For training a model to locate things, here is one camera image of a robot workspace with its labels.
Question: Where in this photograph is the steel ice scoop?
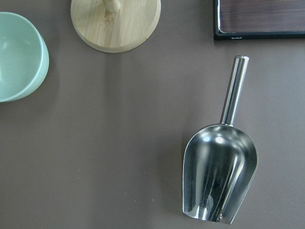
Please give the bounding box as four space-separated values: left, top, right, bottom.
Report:
182 55 258 224

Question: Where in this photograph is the dark wooden glass tray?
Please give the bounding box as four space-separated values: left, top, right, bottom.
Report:
213 0 305 40

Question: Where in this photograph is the green ceramic bowl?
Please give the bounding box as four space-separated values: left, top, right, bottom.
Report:
0 12 49 103

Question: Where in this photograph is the wooden cup tree stand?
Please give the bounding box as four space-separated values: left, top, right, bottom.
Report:
71 0 161 53

